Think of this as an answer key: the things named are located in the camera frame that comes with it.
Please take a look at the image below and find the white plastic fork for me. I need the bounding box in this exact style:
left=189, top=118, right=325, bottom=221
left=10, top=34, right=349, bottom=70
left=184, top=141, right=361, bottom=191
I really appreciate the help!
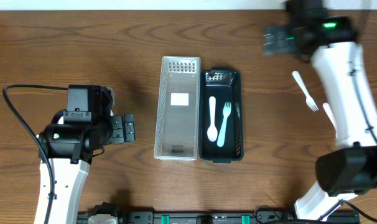
left=292, top=71, right=319, bottom=111
left=322, top=102, right=337, bottom=134

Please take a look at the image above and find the pale pink plastic fork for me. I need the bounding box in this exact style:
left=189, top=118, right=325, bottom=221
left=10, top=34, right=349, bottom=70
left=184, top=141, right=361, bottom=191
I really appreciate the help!
left=207, top=96, right=218, bottom=142

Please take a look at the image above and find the mint green plastic fork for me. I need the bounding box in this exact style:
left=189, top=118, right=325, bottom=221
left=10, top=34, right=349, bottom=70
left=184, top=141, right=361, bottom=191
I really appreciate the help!
left=217, top=101, right=231, bottom=147

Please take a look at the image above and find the dark green plastic basket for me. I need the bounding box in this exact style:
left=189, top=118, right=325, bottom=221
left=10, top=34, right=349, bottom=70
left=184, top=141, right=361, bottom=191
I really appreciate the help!
left=198, top=67, right=244, bottom=163

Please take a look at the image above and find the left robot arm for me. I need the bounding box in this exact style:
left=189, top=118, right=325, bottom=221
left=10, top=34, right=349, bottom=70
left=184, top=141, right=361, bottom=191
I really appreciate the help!
left=34, top=85, right=136, bottom=223

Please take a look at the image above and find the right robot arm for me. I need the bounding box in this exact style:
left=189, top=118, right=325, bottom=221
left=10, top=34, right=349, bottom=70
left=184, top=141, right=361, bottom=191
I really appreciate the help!
left=264, top=0, right=377, bottom=223

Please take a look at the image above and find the clear perforated plastic basket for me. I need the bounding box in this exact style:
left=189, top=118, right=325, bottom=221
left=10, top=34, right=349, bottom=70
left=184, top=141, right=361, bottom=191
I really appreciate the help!
left=154, top=56, right=201, bottom=161

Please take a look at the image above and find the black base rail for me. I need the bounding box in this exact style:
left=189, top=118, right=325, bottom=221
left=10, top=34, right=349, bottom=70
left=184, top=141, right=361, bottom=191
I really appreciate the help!
left=76, top=203, right=362, bottom=224

